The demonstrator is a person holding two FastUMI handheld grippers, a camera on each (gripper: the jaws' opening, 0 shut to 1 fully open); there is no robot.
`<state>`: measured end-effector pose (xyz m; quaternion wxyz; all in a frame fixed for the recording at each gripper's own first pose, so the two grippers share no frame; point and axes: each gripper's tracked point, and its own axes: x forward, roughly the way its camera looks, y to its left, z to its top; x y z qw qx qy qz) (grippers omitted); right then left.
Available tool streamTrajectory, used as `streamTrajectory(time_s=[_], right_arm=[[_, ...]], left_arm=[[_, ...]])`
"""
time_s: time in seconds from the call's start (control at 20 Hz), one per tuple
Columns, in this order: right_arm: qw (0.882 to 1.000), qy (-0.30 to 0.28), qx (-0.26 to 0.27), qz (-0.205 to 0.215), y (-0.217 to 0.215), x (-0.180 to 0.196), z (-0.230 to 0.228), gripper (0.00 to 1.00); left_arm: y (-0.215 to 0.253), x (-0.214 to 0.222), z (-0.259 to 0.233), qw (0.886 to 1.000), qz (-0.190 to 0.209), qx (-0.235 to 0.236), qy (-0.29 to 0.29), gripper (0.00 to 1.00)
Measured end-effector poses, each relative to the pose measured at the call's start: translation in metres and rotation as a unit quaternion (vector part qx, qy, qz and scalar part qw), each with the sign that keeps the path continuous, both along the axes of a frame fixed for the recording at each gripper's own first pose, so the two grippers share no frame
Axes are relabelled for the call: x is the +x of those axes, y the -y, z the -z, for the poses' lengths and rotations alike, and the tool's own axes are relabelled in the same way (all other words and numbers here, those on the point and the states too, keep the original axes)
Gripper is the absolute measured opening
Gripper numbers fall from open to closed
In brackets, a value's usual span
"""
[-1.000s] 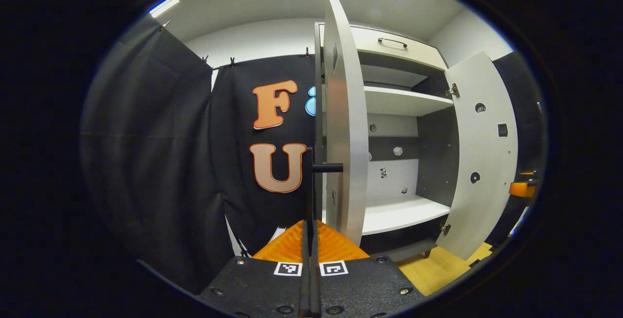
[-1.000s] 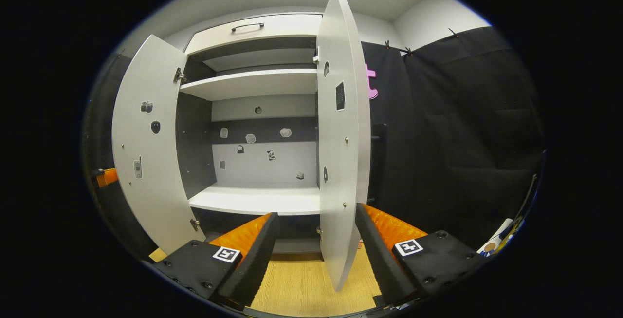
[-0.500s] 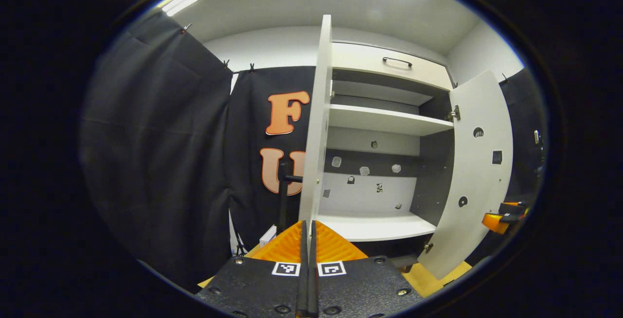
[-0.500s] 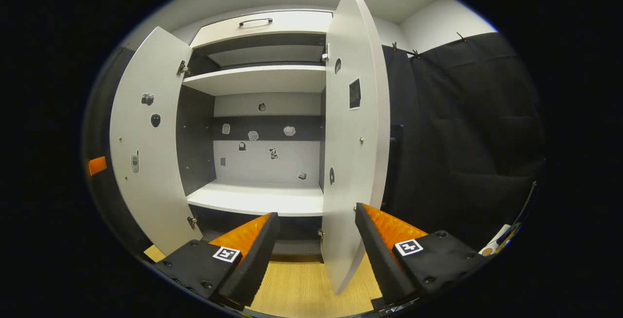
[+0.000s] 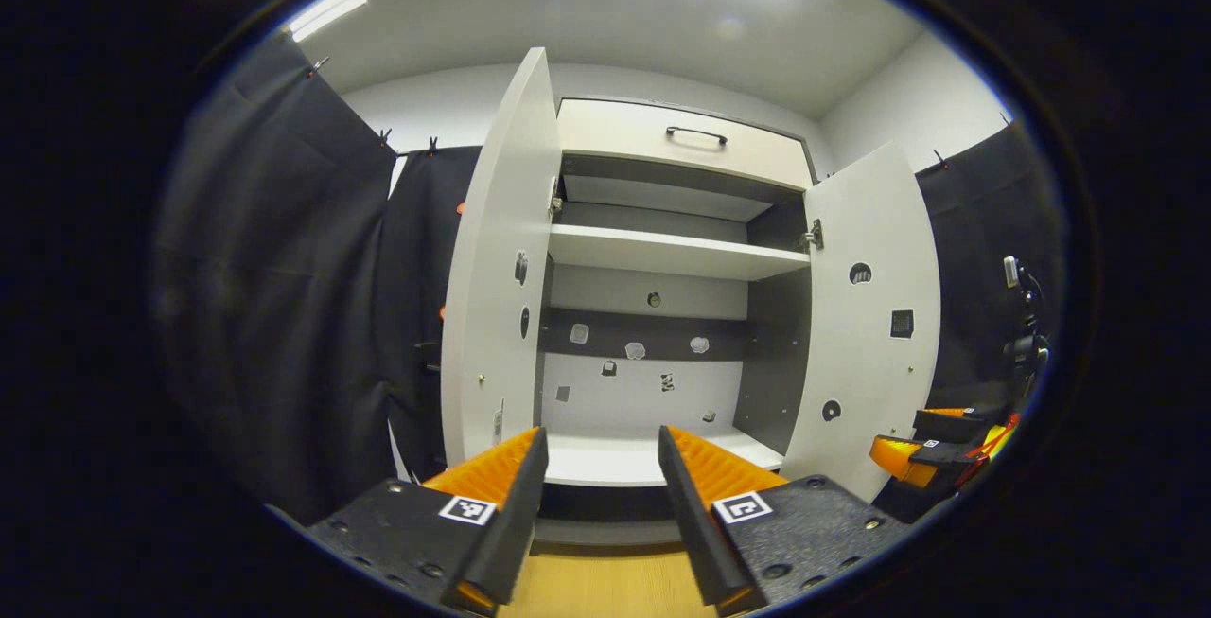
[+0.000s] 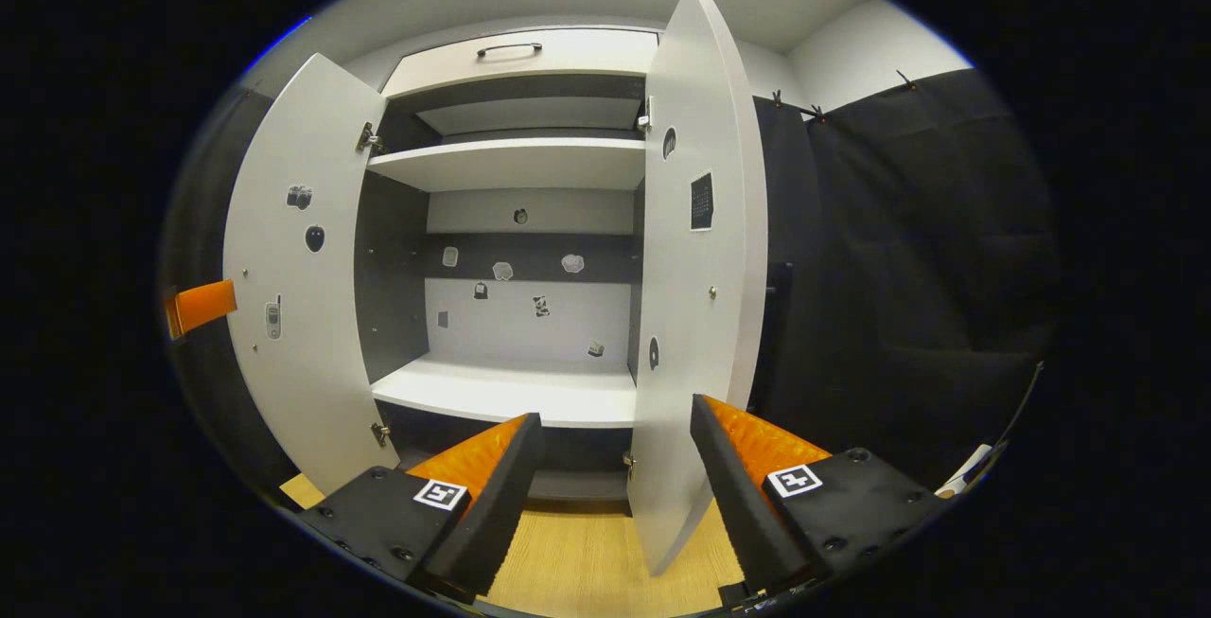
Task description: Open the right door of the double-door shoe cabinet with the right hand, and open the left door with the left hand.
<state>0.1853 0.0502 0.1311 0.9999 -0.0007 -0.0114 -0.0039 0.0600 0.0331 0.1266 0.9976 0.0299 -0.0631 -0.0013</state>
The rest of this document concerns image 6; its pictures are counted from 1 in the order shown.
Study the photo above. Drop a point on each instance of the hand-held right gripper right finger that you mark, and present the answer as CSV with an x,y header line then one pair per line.
x,y
738,504

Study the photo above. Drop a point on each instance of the pale double-door shoe cabinet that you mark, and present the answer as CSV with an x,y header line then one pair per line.
x,y
511,164

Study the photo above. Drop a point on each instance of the black backdrop cloth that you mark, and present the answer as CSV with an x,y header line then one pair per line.
x,y
899,268

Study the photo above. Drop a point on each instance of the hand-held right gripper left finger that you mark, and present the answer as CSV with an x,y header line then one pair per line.
x,y
497,514

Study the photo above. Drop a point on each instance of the row of black cloth clips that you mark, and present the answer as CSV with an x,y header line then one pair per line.
x,y
816,112

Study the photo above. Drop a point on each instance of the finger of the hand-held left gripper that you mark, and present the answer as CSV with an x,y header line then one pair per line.
x,y
203,306

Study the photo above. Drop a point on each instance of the pale shoe cabinet door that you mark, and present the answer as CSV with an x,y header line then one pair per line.
x,y
686,296
303,362

